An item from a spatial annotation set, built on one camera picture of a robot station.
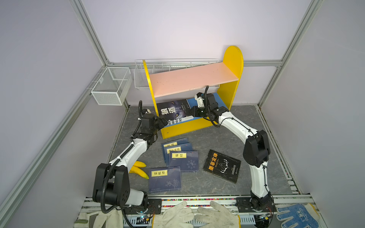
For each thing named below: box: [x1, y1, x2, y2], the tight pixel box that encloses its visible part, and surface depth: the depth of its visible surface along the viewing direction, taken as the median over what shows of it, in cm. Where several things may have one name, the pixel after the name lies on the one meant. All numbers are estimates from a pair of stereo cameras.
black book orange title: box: [202, 149, 242, 185], surface depth 88 cm
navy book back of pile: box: [161, 137, 189, 152], surface depth 98 cm
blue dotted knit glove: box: [276, 203, 320, 228], surface depth 72 cm
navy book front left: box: [148, 166, 182, 193], surface depth 83 cm
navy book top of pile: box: [169, 150, 200, 173], surface depth 90 cm
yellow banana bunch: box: [129, 161, 150, 180], surface depth 82 cm
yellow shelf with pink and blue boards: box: [142, 45, 244, 139], surface depth 79 cm
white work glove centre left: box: [153, 200, 195, 228], surface depth 72 cm
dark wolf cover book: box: [156, 98, 193, 121], surface depth 93 cm
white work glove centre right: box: [194, 200, 240, 228], surface depth 72 cm
